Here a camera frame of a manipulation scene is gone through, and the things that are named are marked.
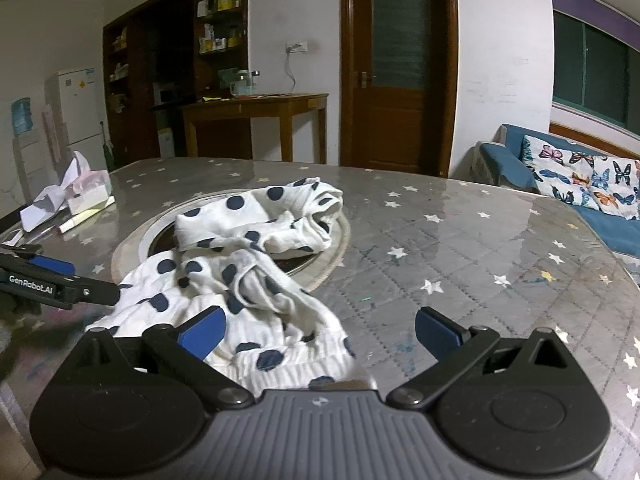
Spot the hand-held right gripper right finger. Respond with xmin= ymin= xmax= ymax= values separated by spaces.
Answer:
xmin=387 ymin=306 xmax=577 ymax=410

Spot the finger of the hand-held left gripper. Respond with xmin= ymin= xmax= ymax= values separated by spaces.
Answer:
xmin=65 ymin=276 xmax=121 ymax=310
xmin=0 ymin=244 xmax=76 ymax=277

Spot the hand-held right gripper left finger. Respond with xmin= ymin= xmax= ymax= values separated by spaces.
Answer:
xmin=65 ymin=305 xmax=254 ymax=409

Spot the white polka dot garment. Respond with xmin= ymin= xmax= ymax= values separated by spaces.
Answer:
xmin=85 ymin=176 xmax=379 ymax=401

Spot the white marker pen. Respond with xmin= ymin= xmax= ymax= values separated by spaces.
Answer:
xmin=57 ymin=208 xmax=99 ymax=235

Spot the white crumpled paper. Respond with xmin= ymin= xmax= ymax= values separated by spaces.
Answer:
xmin=20 ymin=184 xmax=69 ymax=234

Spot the pink tissue box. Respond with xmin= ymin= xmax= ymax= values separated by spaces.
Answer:
xmin=60 ymin=151 xmax=117 ymax=214

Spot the round table burner recess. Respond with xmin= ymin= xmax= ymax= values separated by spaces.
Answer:
xmin=111 ymin=189 xmax=352 ymax=294

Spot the grey star print table cover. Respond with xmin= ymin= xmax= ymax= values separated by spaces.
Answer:
xmin=0 ymin=156 xmax=640 ymax=480

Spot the white water dispenser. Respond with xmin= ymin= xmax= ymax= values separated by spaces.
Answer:
xmin=12 ymin=130 xmax=52 ymax=207

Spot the green broom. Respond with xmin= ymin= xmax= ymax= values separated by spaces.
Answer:
xmin=100 ymin=120 xmax=115 ymax=171

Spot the pink hanging cloth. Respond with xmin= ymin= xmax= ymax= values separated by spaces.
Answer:
xmin=41 ymin=105 xmax=68 ymax=149

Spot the blue water bottle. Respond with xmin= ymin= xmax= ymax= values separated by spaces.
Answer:
xmin=11 ymin=97 xmax=35 ymax=136

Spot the white refrigerator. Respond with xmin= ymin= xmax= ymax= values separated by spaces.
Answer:
xmin=50 ymin=66 xmax=109 ymax=171

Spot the blue sofa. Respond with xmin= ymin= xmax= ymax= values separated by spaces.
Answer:
xmin=477 ymin=122 xmax=640 ymax=261

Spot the microwave oven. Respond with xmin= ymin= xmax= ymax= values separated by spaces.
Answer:
xmin=152 ymin=82 xmax=196 ymax=107

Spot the brown wooden door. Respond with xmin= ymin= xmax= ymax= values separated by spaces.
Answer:
xmin=340 ymin=0 xmax=459 ymax=177

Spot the butterfly print pillow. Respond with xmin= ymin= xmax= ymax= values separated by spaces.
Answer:
xmin=520 ymin=135 xmax=640 ymax=221

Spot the dark wooden shelf cabinet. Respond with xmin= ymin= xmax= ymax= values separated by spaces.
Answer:
xmin=102 ymin=0 xmax=251 ymax=168

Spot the wooden side desk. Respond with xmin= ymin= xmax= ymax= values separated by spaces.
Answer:
xmin=180 ymin=92 xmax=330 ymax=165

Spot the glass kettle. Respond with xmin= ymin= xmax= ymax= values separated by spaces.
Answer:
xmin=230 ymin=69 xmax=262 ymax=98

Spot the dark window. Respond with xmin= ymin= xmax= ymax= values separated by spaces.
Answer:
xmin=550 ymin=0 xmax=640 ymax=134

